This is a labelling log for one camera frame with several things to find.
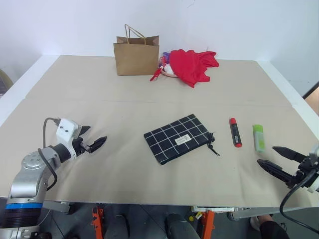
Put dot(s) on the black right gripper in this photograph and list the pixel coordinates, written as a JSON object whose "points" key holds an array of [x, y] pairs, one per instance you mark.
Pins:
{"points": [[307, 166]]}

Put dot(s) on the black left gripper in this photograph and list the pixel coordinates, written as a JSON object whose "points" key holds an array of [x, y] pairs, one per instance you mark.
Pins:
{"points": [[81, 147]]}

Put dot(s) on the green highlighter pen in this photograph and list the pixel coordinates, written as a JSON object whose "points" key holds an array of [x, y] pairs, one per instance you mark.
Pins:
{"points": [[259, 139]]}

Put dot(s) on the black checkered pouch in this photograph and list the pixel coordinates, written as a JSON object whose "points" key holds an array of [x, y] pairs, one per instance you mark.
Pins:
{"points": [[174, 134]]}

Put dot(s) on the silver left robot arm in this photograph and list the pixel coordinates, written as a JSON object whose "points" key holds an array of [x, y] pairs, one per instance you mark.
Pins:
{"points": [[32, 169]]}

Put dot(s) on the beige table mat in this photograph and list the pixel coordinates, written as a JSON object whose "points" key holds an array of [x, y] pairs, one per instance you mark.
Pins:
{"points": [[124, 174]]}

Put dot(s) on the red marker pen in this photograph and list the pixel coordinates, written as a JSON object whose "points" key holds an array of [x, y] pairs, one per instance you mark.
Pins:
{"points": [[235, 134]]}

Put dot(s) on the white shoe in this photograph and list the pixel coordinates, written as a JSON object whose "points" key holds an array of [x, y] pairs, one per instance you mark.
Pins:
{"points": [[254, 222]]}

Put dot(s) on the black trouser leg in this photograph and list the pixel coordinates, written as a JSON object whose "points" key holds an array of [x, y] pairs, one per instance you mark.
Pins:
{"points": [[272, 230]]}

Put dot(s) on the brown wooden panel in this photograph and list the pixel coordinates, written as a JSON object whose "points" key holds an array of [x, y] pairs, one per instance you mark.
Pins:
{"points": [[313, 98]]}

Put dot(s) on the brown paper bag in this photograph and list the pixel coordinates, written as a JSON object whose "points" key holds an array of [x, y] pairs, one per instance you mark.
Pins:
{"points": [[135, 59]]}

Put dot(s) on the dark rounded shape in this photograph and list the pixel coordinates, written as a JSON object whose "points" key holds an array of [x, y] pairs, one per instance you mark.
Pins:
{"points": [[180, 227], [119, 227]]}

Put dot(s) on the pink round basket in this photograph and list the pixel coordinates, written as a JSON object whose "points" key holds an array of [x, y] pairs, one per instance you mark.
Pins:
{"points": [[170, 74]]}

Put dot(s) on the olive green chair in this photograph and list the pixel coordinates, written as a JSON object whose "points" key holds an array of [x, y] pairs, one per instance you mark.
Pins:
{"points": [[5, 82]]}

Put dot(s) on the purple white fabric bundle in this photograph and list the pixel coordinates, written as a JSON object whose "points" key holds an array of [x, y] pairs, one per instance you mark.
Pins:
{"points": [[165, 56]]}

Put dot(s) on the red cloth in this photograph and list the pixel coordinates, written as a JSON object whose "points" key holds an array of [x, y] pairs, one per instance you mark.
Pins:
{"points": [[189, 64]]}

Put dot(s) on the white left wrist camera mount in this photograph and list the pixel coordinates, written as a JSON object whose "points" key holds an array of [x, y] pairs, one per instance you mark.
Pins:
{"points": [[65, 130]]}

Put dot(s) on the grey under-table bracket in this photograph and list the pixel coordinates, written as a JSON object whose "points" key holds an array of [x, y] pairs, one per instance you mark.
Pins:
{"points": [[58, 207]]}

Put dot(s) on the white under-table bracket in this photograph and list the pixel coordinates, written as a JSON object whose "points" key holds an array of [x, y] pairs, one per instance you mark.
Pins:
{"points": [[214, 209]]}

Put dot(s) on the orange stand frame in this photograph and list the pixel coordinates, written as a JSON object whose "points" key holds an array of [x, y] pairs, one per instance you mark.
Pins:
{"points": [[208, 224], [97, 224]]}

